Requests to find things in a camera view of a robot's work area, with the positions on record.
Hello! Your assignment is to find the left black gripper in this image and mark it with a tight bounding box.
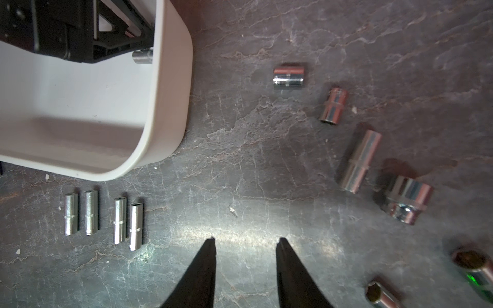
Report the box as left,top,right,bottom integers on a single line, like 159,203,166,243
1,1,154,64

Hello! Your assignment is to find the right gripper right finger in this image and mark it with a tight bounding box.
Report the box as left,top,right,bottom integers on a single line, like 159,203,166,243
276,237,333,307

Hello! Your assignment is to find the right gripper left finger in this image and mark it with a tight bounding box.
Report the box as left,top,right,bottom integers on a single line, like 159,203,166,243
161,237,216,307

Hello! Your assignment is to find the small chrome adapter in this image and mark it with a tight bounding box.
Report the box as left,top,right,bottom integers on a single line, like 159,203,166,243
365,281,403,308

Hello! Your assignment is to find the white plastic storage box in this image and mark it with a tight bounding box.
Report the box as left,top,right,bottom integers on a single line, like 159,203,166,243
1,1,193,182

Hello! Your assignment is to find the large wide chrome socket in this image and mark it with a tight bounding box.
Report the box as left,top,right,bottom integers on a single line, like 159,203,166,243
381,175,434,225

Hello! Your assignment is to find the long thin chrome socket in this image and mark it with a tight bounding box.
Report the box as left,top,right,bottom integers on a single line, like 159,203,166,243
64,192,79,236

